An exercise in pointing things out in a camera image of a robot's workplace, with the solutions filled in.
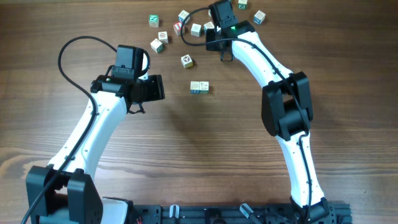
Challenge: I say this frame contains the wooden block green side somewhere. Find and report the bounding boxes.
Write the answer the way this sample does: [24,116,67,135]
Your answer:
[199,82,210,94]
[150,39,164,54]

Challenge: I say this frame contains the wooden block number 8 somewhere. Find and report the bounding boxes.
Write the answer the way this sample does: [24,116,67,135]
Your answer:
[190,81,200,94]

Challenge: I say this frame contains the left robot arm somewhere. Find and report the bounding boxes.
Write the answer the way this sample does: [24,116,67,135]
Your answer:
[22,45,165,223]

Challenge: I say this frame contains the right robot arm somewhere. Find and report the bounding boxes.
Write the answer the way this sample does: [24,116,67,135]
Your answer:
[206,1,329,223]

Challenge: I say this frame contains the blue sided block letter B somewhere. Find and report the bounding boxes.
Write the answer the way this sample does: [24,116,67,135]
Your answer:
[203,22,215,33]

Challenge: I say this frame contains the wooden block number 9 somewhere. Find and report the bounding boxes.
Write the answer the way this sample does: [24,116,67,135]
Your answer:
[191,23,201,37]

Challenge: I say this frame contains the green block top edge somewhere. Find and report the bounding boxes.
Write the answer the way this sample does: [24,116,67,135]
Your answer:
[238,0,248,10]

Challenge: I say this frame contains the wooden block soccer ball W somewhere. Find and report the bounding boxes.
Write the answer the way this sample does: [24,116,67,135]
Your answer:
[181,54,193,68]

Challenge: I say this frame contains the wooden block red print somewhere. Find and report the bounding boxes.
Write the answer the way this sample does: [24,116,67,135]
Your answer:
[158,31,169,44]

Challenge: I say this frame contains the blue block far right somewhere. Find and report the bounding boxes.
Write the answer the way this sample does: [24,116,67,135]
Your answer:
[253,10,266,25]

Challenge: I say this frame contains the blue sided block upper left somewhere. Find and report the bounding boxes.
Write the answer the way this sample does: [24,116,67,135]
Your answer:
[178,10,190,23]

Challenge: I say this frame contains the red letter I block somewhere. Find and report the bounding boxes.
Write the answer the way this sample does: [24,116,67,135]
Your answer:
[174,22,185,36]

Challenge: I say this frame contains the green letter N block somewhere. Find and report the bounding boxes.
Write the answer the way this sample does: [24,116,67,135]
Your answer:
[149,14,160,27]

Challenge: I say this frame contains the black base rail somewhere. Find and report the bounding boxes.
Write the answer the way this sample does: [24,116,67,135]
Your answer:
[133,203,353,224]

